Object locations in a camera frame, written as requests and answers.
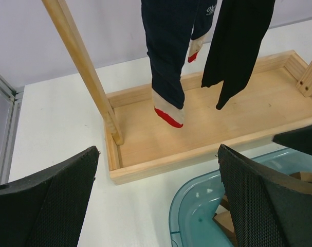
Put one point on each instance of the black sock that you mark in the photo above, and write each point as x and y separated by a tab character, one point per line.
240	28

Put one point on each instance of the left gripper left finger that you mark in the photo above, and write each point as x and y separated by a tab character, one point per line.
48	207

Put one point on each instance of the left aluminium frame post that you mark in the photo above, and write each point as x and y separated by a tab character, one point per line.
10	107

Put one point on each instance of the wooden hanging rack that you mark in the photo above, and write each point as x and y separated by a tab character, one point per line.
277	99

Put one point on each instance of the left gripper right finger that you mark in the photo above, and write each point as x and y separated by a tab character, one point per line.
268	208

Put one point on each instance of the teal plastic bin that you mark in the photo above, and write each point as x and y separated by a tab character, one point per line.
194	205

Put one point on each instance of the navy patterned sock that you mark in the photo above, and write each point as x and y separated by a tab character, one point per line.
202	24
168	27

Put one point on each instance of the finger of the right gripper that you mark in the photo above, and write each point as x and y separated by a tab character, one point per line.
298	139

